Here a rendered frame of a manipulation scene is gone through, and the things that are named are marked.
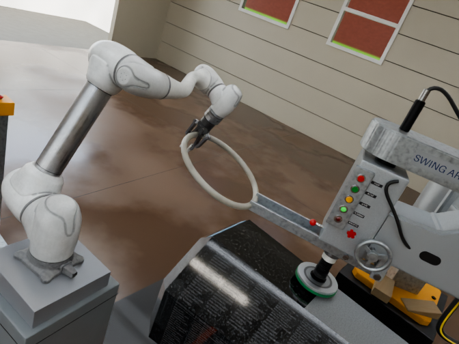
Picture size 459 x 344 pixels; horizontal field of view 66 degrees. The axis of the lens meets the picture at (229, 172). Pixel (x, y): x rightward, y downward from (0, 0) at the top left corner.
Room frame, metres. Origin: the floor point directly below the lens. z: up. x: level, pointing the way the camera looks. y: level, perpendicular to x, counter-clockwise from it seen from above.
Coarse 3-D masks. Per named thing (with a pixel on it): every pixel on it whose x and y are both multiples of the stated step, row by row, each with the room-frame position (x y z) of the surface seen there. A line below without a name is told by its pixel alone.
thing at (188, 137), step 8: (192, 136) 1.66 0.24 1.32; (184, 144) 1.54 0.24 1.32; (224, 144) 1.84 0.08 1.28; (184, 152) 1.49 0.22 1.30; (232, 152) 1.84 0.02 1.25; (184, 160) 1.45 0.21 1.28; (240, 160) 1.83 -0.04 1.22; (192, 168) 1.42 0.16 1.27; (248, 168) 1.81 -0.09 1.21; (200, 176) 1.41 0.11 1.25; (248, 176) 1.78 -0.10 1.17; (200, 184) 1.39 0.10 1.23; (256, 184) 1.72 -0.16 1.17; (208, 192) 1.38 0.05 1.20; (216, 192) 1.39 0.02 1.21; (256, 192) 1.65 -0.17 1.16; (224, 200) 1.40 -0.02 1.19; (256, 200) 1.59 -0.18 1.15; (240, 208) 1.45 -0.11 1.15; (248, 208) 1.49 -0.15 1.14
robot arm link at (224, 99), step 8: (216, 88) 1.70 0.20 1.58; (224, 88) 1.70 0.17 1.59; (232, 88) 1.68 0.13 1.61; (208, 96) 1.72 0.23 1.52; (216, 96) 1.68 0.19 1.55; (224, 96) 1.67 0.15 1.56; (232, 96) 1.66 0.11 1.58; (240, 96) 1.69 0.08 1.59; (216, 104) 1.67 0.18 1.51; (224, 104) 1.66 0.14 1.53; (232, 104) 1.67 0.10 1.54; (216, 112) 1.67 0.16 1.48; (224, 112) 1.67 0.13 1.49
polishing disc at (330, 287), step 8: (304, 264) 1.54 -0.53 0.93; (312, 264) 1.57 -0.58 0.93; (304, 272) 1.47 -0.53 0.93; (304, 280) 1.42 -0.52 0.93; (312, 280) 1.44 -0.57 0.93; (328, 280) 1.49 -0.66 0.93; (312, 288) 1.38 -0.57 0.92; (320, 288) 1.40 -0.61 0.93; (328, 288) 1.42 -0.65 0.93; (336, 288) 1.45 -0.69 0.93
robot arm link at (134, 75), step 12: (120, 60) 1.22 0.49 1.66; (132, 60) 1.21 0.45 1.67; (120, 72) 1.15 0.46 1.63; (132, 72) 1.15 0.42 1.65; (144, 72) 1.18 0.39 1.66; (156, 72) 1.24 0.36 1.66; (120, 84) 1.14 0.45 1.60; (132, 84) 1.15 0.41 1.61; (144, 84) 1.17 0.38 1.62; (156, 84) 1.21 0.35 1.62; (168, 84) 1.27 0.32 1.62; (144, 96) 1.20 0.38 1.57; (156, 96) 1.24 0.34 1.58
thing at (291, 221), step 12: (252, 204) 1.52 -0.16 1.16; (264, 204) 1.62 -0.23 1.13; (276, 204) 1.60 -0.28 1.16; (264, 216) 1.50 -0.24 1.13; (276, 216) 1.49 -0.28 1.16; (288, 216) 1.59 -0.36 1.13; (300, 216) 1.58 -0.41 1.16; (288, 228) 1.47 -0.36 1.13; (300, 228) 1.46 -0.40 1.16; (312, 228) 1.56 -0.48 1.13; (312, 240) 1.45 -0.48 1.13; (336, 252) 1.42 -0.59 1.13; (372, 264) 1.39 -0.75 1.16; (384, 276) 1.37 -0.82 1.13
